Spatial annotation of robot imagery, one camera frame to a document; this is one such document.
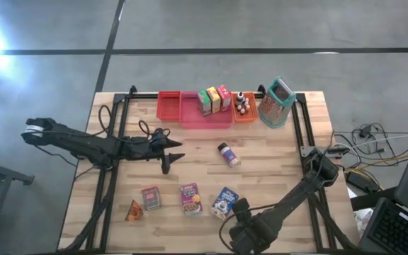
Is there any small green carton box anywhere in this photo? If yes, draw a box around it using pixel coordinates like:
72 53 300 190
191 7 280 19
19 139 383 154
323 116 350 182
196 89 213 116

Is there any yellow floor cable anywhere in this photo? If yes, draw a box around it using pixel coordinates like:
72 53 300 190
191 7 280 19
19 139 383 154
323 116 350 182
345 155 408 173

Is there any Raisin Bran cereal box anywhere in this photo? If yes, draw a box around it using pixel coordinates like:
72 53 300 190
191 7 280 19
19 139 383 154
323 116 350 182
179 182 204 217

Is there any red patterned tin box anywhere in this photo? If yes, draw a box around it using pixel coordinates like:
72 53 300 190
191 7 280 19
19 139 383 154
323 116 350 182
140 186 162 211

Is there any orange triangular snack bag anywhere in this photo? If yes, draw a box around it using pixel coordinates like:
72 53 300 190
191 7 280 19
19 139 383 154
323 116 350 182
125 198 145 222

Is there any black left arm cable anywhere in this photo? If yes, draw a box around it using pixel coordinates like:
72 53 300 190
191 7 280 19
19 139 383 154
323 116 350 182
97 104 171 142

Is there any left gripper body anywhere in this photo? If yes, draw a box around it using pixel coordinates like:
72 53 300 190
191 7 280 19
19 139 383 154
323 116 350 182
125 134 168 160

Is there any spice jar purple label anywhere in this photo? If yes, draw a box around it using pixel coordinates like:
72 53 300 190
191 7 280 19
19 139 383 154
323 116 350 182
217 142 242 168

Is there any small red cereal box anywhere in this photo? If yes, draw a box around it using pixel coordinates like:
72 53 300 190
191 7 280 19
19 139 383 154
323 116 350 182
216 84 233 112

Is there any black aluminium rig frame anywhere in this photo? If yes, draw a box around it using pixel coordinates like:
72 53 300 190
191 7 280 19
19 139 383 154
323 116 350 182
57 84 363 254

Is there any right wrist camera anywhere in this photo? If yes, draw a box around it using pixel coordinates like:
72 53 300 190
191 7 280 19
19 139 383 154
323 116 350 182
232 197 252 222

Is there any Frosted Flakes cereal box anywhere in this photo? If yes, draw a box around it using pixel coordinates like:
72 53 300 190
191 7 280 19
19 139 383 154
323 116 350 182
209 186 240 222

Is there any pink plastic tray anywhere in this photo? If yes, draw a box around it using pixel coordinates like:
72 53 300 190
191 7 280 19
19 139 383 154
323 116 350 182
178 90 234 129

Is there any white floor cable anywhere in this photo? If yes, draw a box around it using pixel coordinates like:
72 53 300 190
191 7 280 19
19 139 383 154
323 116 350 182
345 132 408 148

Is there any small orange plastic basket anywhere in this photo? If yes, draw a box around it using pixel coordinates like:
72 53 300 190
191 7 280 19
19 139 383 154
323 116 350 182
231 91 259 124

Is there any black power brick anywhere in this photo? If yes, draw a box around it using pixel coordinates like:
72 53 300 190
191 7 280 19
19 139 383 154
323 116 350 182
345 171 380 194

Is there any black floor cable bundle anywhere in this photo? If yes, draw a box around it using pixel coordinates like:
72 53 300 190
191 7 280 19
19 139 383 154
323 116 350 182
331 122 408 167

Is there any black keyboard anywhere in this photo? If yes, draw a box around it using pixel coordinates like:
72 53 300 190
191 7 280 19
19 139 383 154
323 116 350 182
370 203 408 255

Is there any grey metal mounting plate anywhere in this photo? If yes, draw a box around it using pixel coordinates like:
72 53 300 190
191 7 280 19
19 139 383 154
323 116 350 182
300 144 319 159

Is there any white crumpled bag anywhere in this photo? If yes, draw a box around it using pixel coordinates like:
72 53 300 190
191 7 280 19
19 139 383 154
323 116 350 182
352 208 375 237

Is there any small red plastic basket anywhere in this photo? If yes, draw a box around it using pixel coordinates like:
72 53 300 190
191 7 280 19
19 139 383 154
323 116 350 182
156 90 183 123

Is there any steel box grater teal trim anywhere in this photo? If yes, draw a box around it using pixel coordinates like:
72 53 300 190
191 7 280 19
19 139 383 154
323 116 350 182
257 76 297 129

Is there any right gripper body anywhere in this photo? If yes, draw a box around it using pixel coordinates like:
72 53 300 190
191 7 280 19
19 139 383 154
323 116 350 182
229 212 279 254

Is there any small yellow carton box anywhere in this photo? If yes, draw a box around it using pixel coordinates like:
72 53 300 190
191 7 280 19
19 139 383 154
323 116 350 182
205 86 222 114

